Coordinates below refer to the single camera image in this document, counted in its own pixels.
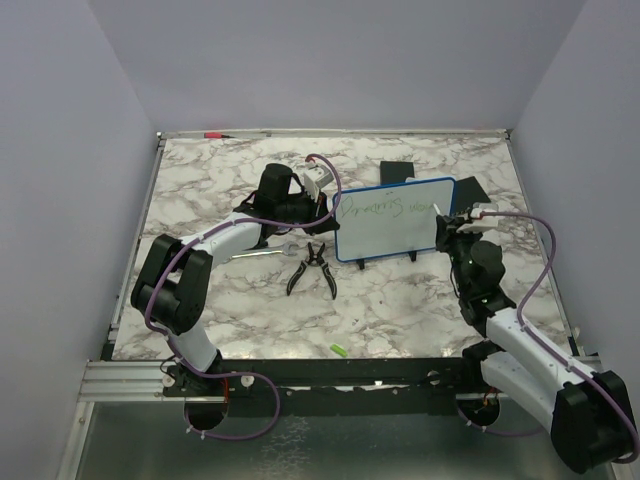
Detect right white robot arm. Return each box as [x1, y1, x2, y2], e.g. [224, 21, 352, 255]
[435, 206, 639, 474]

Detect green marker cap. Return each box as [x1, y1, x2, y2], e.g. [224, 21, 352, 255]
[330, 344, 348, 358]

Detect black flat box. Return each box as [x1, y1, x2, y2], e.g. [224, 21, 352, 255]
[379, 161, 415, 185]

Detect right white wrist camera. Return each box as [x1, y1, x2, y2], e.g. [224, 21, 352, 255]
[456, 202, 499, 234]

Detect black handled pliers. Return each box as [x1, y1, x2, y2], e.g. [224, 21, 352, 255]
[286, 243, 338, 300]

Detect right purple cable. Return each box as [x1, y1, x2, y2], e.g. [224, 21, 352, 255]
[482, 210, 640, 437]

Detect purple cable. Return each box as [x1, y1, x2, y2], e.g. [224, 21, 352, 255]
[482, 210, 640, 437]
[147, 153, 341, 442]

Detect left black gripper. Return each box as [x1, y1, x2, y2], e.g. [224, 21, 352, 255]
[277, 186, 340, 237]

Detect red marker on rail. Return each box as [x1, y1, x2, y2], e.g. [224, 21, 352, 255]
[203, 132, 234, 139]

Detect silver open end wrench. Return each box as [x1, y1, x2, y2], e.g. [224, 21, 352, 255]
[229, 242, 298, 261]

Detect blue framed whiteboard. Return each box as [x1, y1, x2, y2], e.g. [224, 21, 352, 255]
[334, 177, 456, 263]

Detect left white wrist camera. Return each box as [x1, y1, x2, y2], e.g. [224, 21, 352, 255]
[302, 157, 334, 202]

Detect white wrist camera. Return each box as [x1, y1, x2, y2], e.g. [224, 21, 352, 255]
[302, 157, 334, 202]
[456, 202, 499, 234]

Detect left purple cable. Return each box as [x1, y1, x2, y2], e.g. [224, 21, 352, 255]
[147, 153, 341, 442]

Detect black network switch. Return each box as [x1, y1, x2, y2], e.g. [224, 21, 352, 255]
[452, 176, 491, 215]

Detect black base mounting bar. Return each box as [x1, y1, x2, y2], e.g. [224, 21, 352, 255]
[163, 357, 490, 417]

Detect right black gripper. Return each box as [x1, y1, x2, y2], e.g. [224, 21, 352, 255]
[436, 214, 485, 293]

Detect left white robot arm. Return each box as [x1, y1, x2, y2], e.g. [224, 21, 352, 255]
[131, 154, 341, 395]

